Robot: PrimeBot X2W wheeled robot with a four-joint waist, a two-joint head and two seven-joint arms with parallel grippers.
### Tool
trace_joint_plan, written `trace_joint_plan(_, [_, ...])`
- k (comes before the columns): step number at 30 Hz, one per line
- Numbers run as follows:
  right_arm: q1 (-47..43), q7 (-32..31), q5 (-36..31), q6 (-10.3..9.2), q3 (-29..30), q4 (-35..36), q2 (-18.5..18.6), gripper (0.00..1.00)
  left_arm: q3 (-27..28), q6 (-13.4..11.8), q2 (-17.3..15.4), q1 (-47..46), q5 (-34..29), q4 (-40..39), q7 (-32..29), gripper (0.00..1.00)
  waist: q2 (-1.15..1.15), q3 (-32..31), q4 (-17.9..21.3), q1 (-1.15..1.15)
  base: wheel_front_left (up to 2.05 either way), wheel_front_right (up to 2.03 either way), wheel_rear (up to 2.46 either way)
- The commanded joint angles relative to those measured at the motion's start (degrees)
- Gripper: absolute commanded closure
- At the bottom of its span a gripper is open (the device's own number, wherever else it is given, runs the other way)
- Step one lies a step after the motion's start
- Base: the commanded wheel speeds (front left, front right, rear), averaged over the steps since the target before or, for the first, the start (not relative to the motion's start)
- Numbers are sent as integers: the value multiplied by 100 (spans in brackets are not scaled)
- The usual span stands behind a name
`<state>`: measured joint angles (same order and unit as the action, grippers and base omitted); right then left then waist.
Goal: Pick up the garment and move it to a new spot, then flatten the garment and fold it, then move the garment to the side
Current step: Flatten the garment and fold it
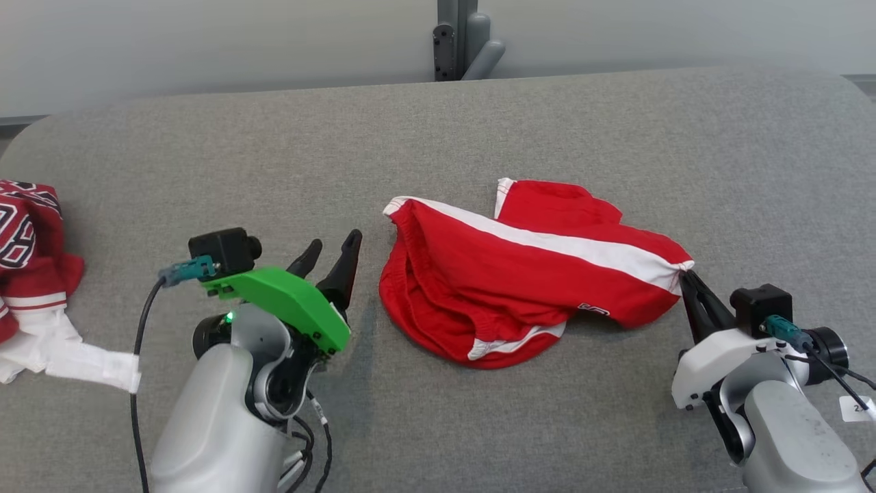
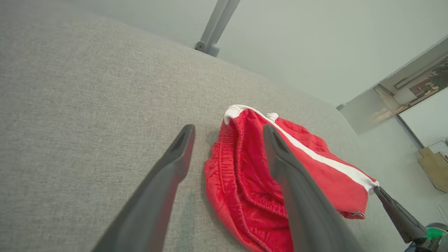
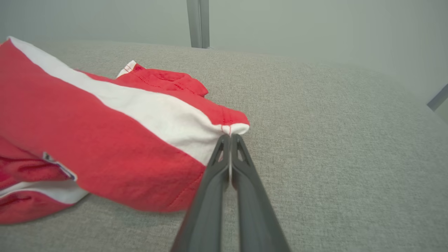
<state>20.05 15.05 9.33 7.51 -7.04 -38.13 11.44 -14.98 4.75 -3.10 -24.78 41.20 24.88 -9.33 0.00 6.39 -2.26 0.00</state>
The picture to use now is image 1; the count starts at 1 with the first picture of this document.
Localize thick black right camera cable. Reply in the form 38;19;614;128
808;342;876;420

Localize teal camera connector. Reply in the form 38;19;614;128
763;315;815;353
159;255;216;287

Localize teal right camera connector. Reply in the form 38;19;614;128
763;315;815;353

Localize grey fabric sofa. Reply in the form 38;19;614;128
0;66;876;493

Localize teal left camera connector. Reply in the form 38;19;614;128
159;255;216;287

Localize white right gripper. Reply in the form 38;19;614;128
671;269;788;412

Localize red shorts with white stripe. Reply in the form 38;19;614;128
378;177;695;370

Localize dark grey hinge bracket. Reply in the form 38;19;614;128
433;23;457;81

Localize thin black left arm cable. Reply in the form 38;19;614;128
277;390;334;493

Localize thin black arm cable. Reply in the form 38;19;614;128
786;353;876;392
277;390;334;493

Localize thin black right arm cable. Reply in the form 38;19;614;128
786;353;876;392

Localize white cable label tag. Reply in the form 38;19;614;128
839;395;876;422

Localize thick black camera cable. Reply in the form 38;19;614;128
808;342;876;420
129;277;166;493

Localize thick black left camera cable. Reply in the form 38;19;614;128
129;277;166;493

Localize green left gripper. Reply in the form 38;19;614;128
202;229;363;355

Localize grey cylindrical handle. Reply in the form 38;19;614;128
462;12;506;81

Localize red jersey with white sleeves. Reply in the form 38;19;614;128
0;179;142;394

